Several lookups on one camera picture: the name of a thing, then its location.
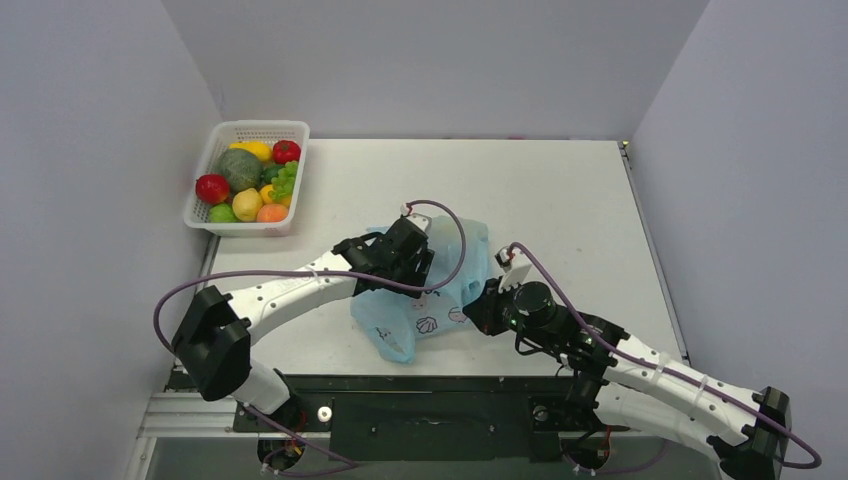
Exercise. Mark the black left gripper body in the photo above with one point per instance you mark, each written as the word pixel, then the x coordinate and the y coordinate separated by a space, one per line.
pixel 415 270

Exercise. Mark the yellow fake lemon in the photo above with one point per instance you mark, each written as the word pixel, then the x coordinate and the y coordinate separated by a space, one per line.
pixel 247 204

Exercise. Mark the red fake apple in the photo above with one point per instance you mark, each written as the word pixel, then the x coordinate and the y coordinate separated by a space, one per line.
pixel 212 189

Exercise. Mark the red fake tomato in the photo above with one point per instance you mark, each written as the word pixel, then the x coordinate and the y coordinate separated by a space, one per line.
pixel 286 151

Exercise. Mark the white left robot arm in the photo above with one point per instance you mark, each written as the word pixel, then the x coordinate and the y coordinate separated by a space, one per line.
pixel 215 337

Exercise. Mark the green fake grapes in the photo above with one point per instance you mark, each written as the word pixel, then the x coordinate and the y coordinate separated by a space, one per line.
pixel 284 181

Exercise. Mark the orange fake peach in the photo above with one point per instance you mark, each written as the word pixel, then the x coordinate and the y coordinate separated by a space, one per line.
pixel 272 213

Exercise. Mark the dark green fake avocado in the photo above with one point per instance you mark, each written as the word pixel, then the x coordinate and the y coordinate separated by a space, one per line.
pixel 271 173

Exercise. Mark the white plastic basket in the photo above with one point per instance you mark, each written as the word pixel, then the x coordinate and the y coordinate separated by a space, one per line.
pixel 266 131

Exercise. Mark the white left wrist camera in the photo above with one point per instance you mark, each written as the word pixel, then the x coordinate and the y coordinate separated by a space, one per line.
pixel 423 222

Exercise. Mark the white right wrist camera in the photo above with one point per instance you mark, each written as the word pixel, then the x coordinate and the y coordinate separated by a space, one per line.
pixel 515 266

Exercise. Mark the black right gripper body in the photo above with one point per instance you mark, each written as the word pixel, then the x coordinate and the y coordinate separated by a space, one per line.
pixel 482 309

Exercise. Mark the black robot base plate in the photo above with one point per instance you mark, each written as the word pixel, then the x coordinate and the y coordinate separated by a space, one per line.
pixel 439 418

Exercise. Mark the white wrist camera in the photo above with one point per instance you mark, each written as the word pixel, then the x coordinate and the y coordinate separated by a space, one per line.
pixel 515 266
pixel 423 222

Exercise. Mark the green fake lime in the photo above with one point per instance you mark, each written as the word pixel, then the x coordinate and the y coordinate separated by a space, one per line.
pixel 222 213

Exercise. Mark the light blue printed plastic bag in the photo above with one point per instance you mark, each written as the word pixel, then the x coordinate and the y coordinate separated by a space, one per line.
pixel 394 323

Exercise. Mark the green fake melon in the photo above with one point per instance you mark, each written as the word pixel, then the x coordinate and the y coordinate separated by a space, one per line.
pixel 241 169

